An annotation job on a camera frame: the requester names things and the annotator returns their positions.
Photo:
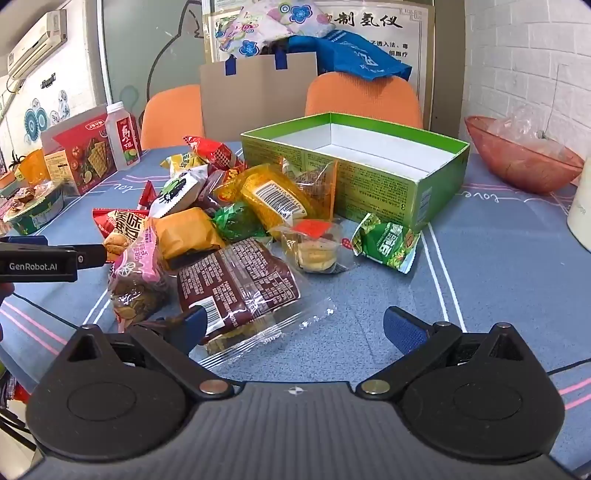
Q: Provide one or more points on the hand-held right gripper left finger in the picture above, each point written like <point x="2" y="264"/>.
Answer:
<point x="191" y="325"/>

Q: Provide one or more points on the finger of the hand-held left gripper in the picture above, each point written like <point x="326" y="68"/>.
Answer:
<point x="23" y="240"/>
<point x="92" y="256"/>

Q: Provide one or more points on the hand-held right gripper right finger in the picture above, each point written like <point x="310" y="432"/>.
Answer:
<point x="404" y="330"/>

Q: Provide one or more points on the red packet white characters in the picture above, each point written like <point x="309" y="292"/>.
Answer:
<point x="115" y="224"/>

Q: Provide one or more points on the pink nut packet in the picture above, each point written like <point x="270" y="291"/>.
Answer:
<point x="138" y="272"/>

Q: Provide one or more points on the brown label clear cookie packet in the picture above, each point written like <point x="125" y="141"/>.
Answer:
<point x="240" y="286"/>

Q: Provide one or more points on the red white chocolate bean packet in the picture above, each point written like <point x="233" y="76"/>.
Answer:
<point x="148" y="193"/>

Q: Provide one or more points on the bright green snack packet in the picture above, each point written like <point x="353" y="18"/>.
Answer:
<point x="385" y="242"/>

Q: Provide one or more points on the orange snack packet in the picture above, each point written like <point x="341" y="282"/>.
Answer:
<point x="189" y="233"/>

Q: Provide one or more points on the white packet black green print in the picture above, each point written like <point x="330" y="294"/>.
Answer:
<point x="178" y="189"/>

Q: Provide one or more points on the dark green small packet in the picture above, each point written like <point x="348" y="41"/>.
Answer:
<point x="238" y="221"/>

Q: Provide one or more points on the clear cookie packet red label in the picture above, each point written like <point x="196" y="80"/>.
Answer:
<point x="314" y="251"/>

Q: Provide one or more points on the yellow chip packet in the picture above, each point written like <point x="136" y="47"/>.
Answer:
<point x="182" y="162"/>

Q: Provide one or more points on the dark maroon packet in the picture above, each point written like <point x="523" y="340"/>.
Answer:
<point x="210" y="190"/>

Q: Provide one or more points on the green cardboard box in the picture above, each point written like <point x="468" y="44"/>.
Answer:
<point x="378" y="189"/>

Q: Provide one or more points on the orange red candy packet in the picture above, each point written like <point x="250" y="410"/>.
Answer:
<point x="231" y="183"/>

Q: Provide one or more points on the large yellow clear packet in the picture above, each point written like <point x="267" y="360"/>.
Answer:
<point x="277" y="196"/>

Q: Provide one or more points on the red checkered snack packet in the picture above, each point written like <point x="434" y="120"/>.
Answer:
<point x="212" y="150"/>

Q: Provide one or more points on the clear packet brown snack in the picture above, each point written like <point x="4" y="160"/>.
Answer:
<point x="316" y="182"/>

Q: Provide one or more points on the instant noodle bowl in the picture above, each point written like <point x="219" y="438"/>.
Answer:
<point x="37" y="212"/>

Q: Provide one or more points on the small orange bag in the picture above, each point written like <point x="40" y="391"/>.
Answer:
<point x="32" y="167"/>

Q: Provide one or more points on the blue tablecloth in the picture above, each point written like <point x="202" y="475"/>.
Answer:
<point x="485" y="277"/>

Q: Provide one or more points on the red cracker box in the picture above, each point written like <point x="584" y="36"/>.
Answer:
<point x="78" y="147"/>

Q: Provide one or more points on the juice bottle red label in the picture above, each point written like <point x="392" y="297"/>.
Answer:
<point x="122" y="138"/>

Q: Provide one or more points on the orange chair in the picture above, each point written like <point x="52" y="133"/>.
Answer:
<point x="364" y="97"/>
<point x="171" y="115"/>

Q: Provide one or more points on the white air conditioner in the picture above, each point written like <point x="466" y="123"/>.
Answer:
<point x="39" y="44"/>

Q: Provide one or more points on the brown cardboard panel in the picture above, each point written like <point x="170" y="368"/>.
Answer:
<point x="254" y="97"/>

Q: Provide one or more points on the clear plastic bag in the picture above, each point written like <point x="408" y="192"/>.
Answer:
<point x="526" y="129"/>

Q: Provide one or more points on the blue shopping bag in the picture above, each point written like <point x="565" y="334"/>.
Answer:
<point x="360" y="53"/>

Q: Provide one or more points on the floral cloth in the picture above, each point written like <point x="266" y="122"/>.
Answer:
<point x="272" y="23"/>

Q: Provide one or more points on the framed calligraphy poster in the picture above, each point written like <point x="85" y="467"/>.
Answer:
<point x="406" y="32"/>

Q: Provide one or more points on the blue flower wall stickers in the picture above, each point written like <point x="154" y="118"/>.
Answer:
<point x="37" y="121"/>

